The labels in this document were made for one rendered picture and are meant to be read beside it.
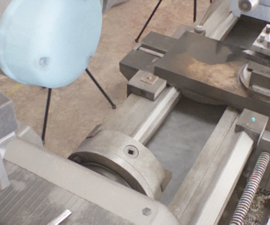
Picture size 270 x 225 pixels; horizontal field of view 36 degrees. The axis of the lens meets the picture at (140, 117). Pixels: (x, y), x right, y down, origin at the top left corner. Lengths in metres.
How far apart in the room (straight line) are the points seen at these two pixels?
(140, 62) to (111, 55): 1.58
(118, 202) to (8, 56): 0.45
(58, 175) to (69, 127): 2.00
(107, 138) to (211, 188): 0.50
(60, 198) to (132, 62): 1.15
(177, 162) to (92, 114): 1.34
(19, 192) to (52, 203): 0.07
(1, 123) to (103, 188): 0.27
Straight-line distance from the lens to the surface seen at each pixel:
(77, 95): 3.00
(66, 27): 0.33
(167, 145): 1.66
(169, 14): 3.97
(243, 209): 1.50
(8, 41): 0.32
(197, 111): 1.82
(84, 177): 0.76
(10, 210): 0.74
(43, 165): 0.79
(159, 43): 1.94
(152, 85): 1.68
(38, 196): 0.74
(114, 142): 0.98
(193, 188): 1.39
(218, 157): 1.50
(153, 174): 0.99
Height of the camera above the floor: 1.93
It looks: 43 degrees down
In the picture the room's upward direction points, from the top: 3 degrees clockwise
